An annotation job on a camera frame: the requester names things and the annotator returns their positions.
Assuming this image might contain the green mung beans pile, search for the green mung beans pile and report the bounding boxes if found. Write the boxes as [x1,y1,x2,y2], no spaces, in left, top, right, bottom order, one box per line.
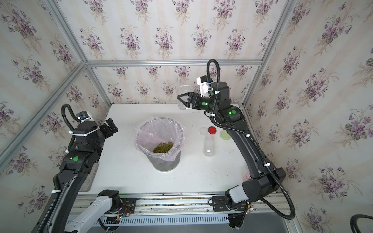
[153,142,174,153]

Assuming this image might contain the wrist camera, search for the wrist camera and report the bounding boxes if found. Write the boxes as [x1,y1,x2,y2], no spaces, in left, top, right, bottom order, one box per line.
[196,75,213,97]
[76,111,93,122]

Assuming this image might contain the red jar lid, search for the red jar lid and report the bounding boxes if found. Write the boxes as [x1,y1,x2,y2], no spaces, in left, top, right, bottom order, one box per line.
[208,126,217,135]

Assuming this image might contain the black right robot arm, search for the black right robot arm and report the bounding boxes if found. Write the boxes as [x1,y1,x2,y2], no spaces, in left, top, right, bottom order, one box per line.
[182,59,296,220]

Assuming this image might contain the mesh bin with pink bag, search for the mesh bin with pink bag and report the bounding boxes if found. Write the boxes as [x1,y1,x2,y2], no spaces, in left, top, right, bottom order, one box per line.
[135,117,186,172]

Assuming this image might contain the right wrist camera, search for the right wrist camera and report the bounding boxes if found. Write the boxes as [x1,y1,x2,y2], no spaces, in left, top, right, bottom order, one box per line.
[196,75,213,97]

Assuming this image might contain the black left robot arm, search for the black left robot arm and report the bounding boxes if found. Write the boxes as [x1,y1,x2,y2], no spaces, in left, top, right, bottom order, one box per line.
[32,104,118,233]

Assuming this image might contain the white slotted cable duct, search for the white slotted cable duct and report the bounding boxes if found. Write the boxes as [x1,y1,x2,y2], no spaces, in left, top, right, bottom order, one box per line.
[66,214,231,228]

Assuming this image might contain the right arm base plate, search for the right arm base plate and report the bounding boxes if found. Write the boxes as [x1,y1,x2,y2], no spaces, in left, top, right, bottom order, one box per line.
[208,196,248,212]

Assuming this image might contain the red lid bean jar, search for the red lid bean jar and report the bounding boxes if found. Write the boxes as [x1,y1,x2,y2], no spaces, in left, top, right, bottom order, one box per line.
[203,135,215,157]

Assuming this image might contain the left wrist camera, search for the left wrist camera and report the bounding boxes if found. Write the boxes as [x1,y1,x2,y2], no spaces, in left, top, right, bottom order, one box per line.
[76,111,93,122]

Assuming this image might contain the green lid bean jar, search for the green lid bean jar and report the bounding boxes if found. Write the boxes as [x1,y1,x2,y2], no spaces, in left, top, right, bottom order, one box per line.
[176,84,192,111]

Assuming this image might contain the green jar lid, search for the green jar lid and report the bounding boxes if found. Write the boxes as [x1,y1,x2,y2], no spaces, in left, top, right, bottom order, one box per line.
[220,130,231,140]

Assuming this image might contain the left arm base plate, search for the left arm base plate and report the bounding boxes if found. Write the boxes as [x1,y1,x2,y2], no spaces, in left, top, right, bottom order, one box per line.
[113,198,137,218]

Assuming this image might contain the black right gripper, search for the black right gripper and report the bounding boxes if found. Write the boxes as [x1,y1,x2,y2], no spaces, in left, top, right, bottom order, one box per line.
[179,93,221,115]

